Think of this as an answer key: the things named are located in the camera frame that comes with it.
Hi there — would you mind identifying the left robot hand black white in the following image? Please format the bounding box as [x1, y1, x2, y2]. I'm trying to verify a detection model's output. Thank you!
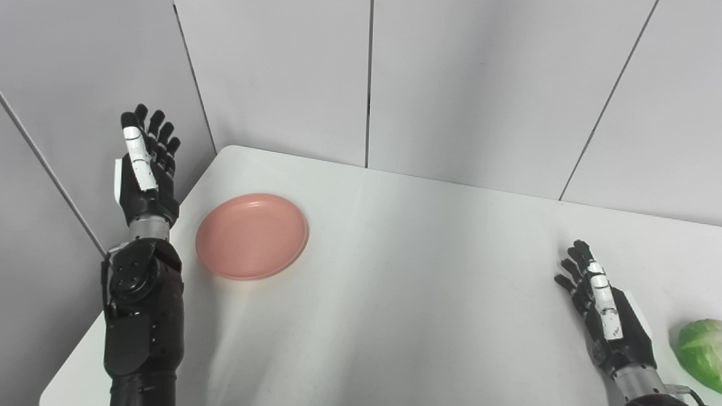
[114, 104, 182, 227]

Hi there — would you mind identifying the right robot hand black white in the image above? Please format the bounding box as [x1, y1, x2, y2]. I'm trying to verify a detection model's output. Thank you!
[554, 240, 658, 378]

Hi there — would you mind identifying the green white cabbage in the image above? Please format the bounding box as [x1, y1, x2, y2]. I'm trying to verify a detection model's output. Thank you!
[669, 319, 722, 395]

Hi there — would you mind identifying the pink plate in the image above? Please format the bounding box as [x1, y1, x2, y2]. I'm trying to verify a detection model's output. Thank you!
[195, 193, 310, 281]

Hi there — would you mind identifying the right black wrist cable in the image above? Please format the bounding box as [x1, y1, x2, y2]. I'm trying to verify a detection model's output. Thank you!
[664, 385, 707, 406]

